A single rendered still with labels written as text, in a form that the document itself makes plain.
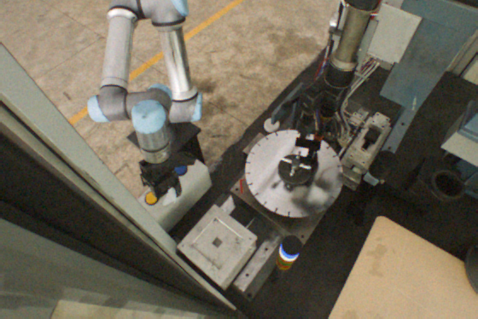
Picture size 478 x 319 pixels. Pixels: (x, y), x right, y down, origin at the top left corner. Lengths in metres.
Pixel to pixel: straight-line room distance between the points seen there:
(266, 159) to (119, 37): 0.60
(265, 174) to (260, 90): 1.60
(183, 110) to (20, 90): 0.81
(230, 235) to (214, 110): 1.57
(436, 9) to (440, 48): 0.10
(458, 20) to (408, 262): 0.82
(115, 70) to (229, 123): 1.52
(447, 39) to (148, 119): 0.68
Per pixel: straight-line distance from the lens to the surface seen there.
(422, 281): 1.21
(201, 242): 0.95
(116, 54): 0.90
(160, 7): 1.00
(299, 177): 0.95
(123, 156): 2.31
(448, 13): 0.70
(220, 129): 2.25
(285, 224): 1.01
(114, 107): 0.81
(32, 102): 0.42
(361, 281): 1.12
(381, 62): 1.72
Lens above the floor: 1.81
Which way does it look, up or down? 56 degrees down
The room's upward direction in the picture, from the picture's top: 2 degrees counter-clockwise
